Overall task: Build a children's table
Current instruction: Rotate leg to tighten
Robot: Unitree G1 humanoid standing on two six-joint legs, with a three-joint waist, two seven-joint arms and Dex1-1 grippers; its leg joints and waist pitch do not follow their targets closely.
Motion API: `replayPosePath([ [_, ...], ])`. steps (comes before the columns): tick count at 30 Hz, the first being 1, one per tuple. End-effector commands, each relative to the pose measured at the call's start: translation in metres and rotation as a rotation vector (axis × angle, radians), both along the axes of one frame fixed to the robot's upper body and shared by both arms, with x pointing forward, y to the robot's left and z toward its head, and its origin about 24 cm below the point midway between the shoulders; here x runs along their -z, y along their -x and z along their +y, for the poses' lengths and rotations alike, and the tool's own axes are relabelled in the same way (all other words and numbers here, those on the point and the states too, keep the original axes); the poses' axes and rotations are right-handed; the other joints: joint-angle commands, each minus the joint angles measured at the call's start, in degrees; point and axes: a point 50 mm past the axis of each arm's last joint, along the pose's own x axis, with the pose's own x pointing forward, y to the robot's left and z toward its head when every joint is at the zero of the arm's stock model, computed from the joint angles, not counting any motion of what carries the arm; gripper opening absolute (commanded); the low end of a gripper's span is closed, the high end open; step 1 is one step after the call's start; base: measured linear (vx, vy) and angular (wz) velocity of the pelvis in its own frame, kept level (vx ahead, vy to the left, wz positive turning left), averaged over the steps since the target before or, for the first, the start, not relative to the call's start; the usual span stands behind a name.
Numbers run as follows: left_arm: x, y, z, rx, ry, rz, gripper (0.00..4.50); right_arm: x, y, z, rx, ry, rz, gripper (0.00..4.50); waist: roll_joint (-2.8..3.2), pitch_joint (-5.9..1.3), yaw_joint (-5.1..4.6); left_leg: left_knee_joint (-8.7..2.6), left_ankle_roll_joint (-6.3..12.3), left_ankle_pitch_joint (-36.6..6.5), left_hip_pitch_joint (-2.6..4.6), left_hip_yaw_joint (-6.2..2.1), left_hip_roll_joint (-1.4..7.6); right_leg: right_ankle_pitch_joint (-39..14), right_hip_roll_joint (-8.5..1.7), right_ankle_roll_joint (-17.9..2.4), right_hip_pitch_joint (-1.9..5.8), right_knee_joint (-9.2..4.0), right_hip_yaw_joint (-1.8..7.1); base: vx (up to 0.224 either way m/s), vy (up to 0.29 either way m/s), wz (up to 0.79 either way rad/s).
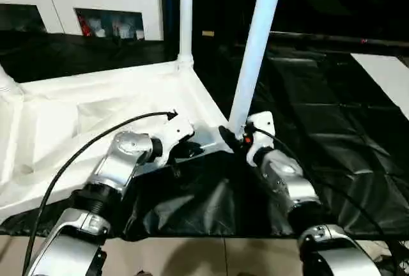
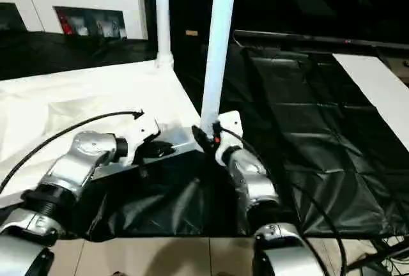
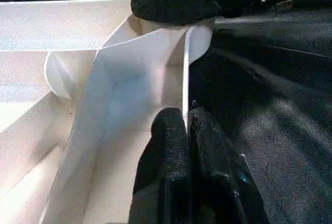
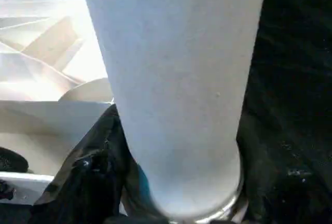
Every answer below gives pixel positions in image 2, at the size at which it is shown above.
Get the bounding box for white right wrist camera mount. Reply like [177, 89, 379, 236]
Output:
[211, 111, 243, 167]

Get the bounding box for black plastic mat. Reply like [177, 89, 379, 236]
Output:
[0, 30, 409, 242]

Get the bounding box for small bottles behind glass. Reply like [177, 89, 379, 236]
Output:
[54, 8, 127, 38]

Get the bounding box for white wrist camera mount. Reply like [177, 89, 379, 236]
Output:
[118, 111, 162, 165]
[211, 111, 243, 167]

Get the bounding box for white plastic table leg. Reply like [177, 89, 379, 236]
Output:
[153, 0, 174, 70]
[199, 0, 239, 137]

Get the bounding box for dark metal rail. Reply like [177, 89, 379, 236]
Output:
[233, 29, 409, 49]

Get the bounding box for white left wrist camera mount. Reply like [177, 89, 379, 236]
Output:
[118, 111, 162, 165]

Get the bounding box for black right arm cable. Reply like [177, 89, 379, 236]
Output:
[219, 128, 349, 276]

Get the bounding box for white plastic table top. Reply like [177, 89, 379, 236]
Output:
[0, 57, 215, 208]

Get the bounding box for white paper sheet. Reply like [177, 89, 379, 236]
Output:
[332, 54, 409, 152]

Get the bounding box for black floor cables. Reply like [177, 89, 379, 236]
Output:
[348, 236, 409, 276]

